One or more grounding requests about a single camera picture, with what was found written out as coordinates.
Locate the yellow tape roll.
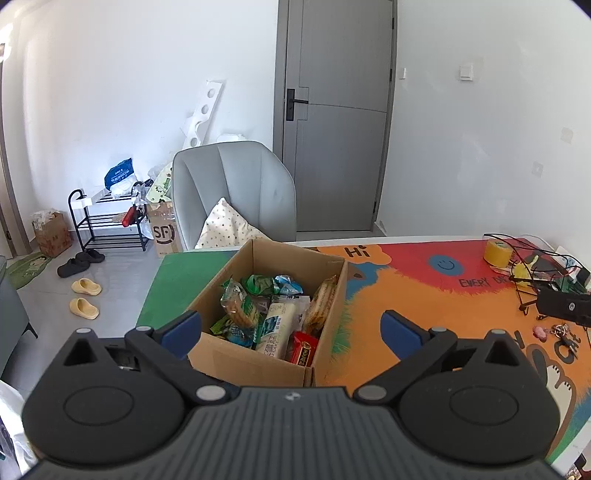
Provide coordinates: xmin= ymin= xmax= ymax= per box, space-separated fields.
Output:
xmin=484 ymin=239 xmax=511 ymax=267

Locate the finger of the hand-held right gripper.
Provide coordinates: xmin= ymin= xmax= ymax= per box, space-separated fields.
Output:
xmin=536 ymin=288 xmax=591 ymax=325

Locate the black shoe rack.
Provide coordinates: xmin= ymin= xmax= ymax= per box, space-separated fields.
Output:
xmin=68 ymin=187 xmax=149 ymax=253

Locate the dotted white cushion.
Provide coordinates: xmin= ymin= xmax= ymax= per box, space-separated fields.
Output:
xmin=195 ymin=198 xmax=271 ymax=250

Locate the clear cracker packet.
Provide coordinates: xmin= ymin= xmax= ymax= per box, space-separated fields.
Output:
xmin=302 ymin=275 xmax=339 ymax=334

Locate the green white biscuit packet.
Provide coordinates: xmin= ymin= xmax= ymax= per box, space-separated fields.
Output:
xmin=220 ymin=278 xmax=262 ymax=330

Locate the black charging cable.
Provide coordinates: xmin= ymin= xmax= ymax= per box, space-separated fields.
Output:
xmin=487 ymin=233 xmax=574 ymax=278

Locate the dark green snack packet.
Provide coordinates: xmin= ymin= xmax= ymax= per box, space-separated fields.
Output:
xmin=242 ymin=274 xmax=278 ymax=296

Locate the black door handle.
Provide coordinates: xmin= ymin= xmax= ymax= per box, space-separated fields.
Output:
xmin=285 ymin=89 xmax=310 ymax=122

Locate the white power strip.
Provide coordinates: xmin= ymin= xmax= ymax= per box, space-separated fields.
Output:
xmin=554 ymin=247 xmax=585 ymax=282

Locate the printed cat table mat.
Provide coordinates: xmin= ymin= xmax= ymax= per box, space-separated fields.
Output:
xmin=136 ymin=237 xmax=591 ymax=467

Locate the grey door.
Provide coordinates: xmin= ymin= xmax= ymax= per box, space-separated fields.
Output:
xmin=272 ymin=0 xmax=399 ymax=244

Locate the long white bread packet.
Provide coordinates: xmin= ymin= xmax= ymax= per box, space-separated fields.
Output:
xmin=255 ymin=302 xmax=297 ymax=360

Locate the white foam board with holes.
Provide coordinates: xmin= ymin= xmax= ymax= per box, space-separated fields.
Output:
xmin=178 ymin=79 xmax=227 ymax=151

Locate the grey cabinet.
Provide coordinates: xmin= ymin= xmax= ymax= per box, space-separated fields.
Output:
xmin=0 ymin=256 xmax=38 ymax=380

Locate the white plastic bag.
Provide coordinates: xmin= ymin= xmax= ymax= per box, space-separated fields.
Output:
xmin=0 ymin=378 xmax=38 ymax=480

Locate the green floor mat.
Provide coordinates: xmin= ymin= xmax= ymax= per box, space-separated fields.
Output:
xmin=7 ymin=251 xmax=53 ymax=291

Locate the grey chair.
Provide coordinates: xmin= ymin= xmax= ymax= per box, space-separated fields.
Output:
xmin=172 ymin=141 xmax=297 ymax=253

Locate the blue white bag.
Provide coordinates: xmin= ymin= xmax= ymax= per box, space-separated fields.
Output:
xmin=104 ymin=158 xmax=137 ymax=199

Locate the yellow slipper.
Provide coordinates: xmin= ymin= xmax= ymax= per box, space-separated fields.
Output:
xmin=68 ymin=298 xmax=100 ymax=319
xmin=71 ymin=278 xmax=103 ymax=296

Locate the bunch of keys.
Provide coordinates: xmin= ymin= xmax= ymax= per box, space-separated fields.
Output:
xmin=551 ymin=323 xmax=579 ymax=360

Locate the light green snack packet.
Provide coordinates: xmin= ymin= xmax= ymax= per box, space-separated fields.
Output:
xmin=210 ymin=315 xmax=241 ymax=337

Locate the blue snack packet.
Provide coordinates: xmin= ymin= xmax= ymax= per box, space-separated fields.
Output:
xmin=274 ymin=274 xmax=305 ymax=296
xmin=228 ymin=323 xmax=259 ymax=348

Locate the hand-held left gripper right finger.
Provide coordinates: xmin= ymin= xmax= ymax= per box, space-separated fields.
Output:
xmin=352 ymin=310 xmax=526 ymax=410

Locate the red snack packet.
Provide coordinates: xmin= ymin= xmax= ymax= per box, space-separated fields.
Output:
xmin=287 ymin=331 xmax=321 ymax=368

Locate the green patterned bag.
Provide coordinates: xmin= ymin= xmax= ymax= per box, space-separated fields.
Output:
xmin=147 ymin=161 xmax=174 ymax=204

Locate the small brown cardboard box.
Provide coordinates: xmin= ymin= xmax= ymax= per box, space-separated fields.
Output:
xmin=32 ymin=210 xmax=74 ymax=258

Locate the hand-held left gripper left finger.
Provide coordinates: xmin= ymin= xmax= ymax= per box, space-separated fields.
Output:
xmin=56 ymin=310 xmax=241 ymax=410

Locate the cardboard box with black logo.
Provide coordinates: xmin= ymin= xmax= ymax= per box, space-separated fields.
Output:
xmin=147 ymin=202 xmax=184 ymax=260

